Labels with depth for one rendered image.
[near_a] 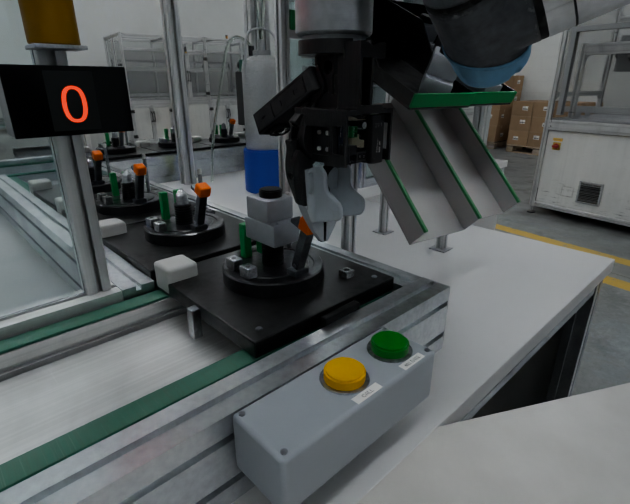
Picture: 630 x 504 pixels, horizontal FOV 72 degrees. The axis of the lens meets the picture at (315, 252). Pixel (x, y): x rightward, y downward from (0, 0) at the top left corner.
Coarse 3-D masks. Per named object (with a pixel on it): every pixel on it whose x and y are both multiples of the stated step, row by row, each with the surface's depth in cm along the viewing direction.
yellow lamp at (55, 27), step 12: (24, 0) 42; (36, 0) 42; (48, 0) 43; (60, 0) 43; (72, 0) 45; (24, 12) 43; (36, 12) 43; (48, 12) 43; (60, 12) 43; (72, 12) 45; (24, 24) 44; (36, 24) 43; (48, 24) 43; (60, 24) 44; (72, 24) 45; (36, 36) 43; (48, 36) 43; (60, 36) 44; (72, 36) 45
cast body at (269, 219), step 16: (272, 192) 55; (256, 208) 56; (272, 208) 55; (288, 208) 57; (256, 224) 57; (272, 224) 55; (288, 224) 56; (256, 240) 58; (272, 240) 55; (288, 240) 56
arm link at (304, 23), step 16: (304, 0) 39; (320, 0) 38; (336, 0) 38; (352, 0) 38; (368, 0) 39; (304, 16) 39; (320, 16) 39; (336, 16) 38; (352, 16) 39; (368, 16) 40; (304, 32) 40; (320, 32) 39; (336, 32) 39; (352, 32) 39; (368, 32) 40
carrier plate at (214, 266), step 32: (224, 256) 67; (320, 256) 67; (160, 288) 61; (192, 288) 57; (224, 288) 57; (320, 288) 57; (352, 288) 57; (384, 288) 59; (224, 320) 49; (256, 320) 49; (288, 320) 49; (320, 320) 52; (256, 352) 46
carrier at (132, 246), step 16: (160, 192) 77; (176, 192) 79; (160, 208) 78; (176, 208) 75; (208, 208) 93; (112, 224) 76; (144, 224) 83; (160, 224) 72; (176, 224) 76; (192, 224) 73; (208, 224) 76; (224, 224) 78; (112, 240) 74; (128, 240) 74; (144, 240) 74; (160, 240) 71; (176, 240) 71; (192, 240) 72; (208, 240) 74; (224, 240) 74; (128, 256) 68; (144, 256) 67; (160, 256) 67; (192, 256) 67; (208, 256) 68; (144, 272) 64
